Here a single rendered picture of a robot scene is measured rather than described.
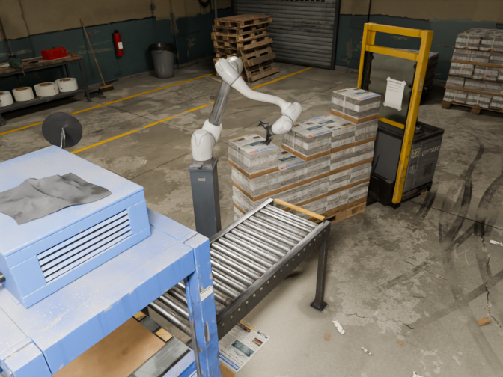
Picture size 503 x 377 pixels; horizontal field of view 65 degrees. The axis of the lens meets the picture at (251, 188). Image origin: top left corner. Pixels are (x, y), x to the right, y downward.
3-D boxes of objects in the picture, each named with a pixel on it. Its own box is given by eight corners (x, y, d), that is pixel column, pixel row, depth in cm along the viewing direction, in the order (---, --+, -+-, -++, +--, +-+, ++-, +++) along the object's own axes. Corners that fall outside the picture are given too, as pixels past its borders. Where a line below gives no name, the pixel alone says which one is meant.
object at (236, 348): (241, 319, 307) (241, 318, 306) (270, 337, 291) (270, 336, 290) (207, 351, 282) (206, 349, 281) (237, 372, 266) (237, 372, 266)
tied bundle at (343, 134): (305, 141, 397) (306, 119, 386) (327, 135, 411) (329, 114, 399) (331, 154, 369) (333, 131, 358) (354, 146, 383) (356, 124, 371)
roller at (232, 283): (194, 260, 253) (193, 254, 250) (251, 292, 227) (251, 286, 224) (188, 264, 249) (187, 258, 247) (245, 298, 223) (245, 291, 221)
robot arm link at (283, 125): (277, 138, 297) (287, 126, 302) (288, 135, 283) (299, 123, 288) (268, 128, 294) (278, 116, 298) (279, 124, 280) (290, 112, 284)
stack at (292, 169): (233, 236, 399) (230, 162, 359) (322, 203, 452) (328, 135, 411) (254, 257, 371) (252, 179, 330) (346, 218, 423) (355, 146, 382)
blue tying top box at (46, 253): (66, 185, 176) (55, 143, 166) (153, 234, 142) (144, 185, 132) (-50, 233, 145) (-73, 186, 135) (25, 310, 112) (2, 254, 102)
